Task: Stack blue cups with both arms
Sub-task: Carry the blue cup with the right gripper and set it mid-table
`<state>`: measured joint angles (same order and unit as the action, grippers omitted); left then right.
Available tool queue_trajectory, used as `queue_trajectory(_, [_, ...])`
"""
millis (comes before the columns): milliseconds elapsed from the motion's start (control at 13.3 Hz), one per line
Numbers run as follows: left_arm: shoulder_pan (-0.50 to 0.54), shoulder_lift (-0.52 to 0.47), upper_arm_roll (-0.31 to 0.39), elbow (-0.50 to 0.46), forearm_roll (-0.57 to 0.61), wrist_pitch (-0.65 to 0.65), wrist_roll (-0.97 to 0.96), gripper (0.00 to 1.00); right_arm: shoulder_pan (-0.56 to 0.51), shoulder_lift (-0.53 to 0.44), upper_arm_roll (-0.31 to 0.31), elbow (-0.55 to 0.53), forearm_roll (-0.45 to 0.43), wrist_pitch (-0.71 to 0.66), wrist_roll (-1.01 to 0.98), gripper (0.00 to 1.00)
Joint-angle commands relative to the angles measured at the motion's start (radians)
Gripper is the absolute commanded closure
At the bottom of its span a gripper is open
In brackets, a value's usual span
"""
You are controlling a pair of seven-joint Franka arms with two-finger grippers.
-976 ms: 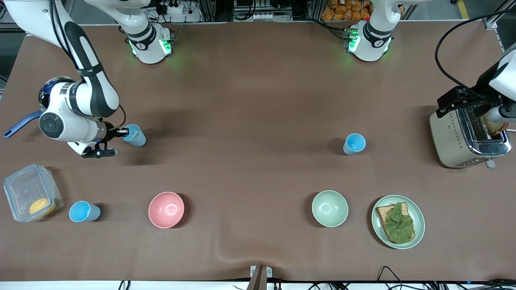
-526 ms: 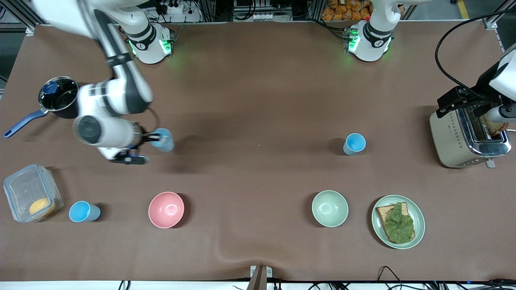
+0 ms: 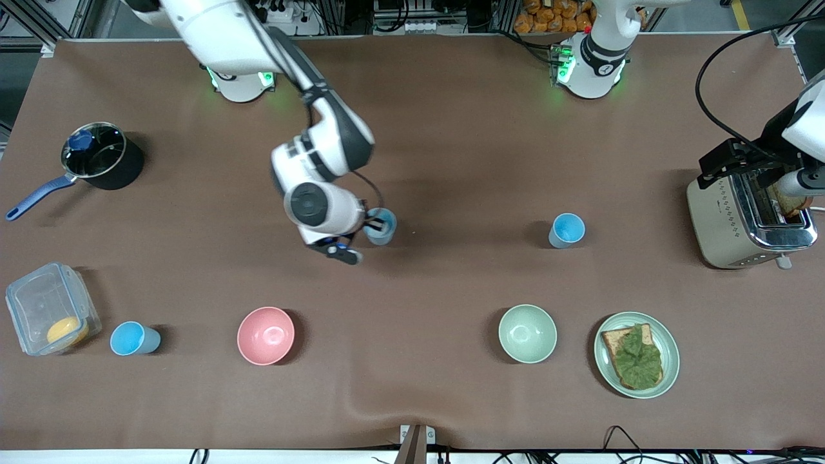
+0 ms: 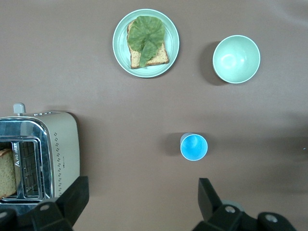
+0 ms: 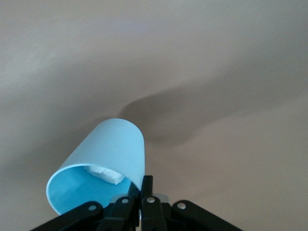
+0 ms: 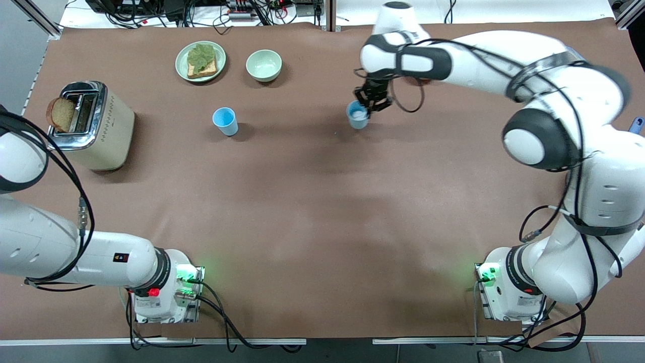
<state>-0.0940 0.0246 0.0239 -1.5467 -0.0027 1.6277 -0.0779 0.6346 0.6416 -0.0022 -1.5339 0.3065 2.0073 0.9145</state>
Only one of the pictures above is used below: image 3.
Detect blue plastic cup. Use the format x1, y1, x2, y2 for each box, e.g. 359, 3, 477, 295
110, 321, 162, 356
548, 213, 587, 249
365, 208, 398, 246

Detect beige chrome toaster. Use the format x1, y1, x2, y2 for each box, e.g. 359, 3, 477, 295
686, 161, 819, 270

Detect brown toast slice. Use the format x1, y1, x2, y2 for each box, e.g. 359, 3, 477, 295
770, 187, 814, 218

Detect pink bowl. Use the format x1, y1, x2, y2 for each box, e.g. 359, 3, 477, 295
237, 307, 296, 366

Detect pale green plate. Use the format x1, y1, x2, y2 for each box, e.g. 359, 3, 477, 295
594, 312, 681, 400

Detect pale green bowl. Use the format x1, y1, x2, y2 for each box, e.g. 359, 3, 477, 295
498, 304, 558, 365

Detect brown bread slice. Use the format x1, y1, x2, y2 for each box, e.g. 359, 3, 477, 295
601, 324, 665, 391

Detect green lettuce leaf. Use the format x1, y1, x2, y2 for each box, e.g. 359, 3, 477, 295
612, 324, 663, 389

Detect orange snack bags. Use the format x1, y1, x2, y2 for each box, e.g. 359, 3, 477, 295
514, 0, 597, 34

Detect glass lid blue knob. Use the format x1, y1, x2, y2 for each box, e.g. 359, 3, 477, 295
61, 122, 126, 179

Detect clear plastic food container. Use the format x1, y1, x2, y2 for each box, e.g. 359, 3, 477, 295
5, 262, 102, 356

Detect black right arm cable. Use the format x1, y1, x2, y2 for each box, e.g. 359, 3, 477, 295
302, 97, 385, 213

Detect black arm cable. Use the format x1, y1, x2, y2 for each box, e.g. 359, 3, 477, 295
695, 13, 825, 162
302, 97, 385, 213

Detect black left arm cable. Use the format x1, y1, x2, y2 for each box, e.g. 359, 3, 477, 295
695, 13, 825, 162

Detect aluminium frame profile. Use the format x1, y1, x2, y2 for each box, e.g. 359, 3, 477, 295
772, 0, 825, 47

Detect metal table bracket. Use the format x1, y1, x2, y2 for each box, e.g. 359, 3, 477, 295
400, 424, 436, 464

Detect black pot blue handle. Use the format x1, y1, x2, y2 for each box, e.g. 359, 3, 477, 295
6, 122, 144, 222

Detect black looped floor cable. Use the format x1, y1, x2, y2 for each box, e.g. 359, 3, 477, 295
603, 425, 646, 464

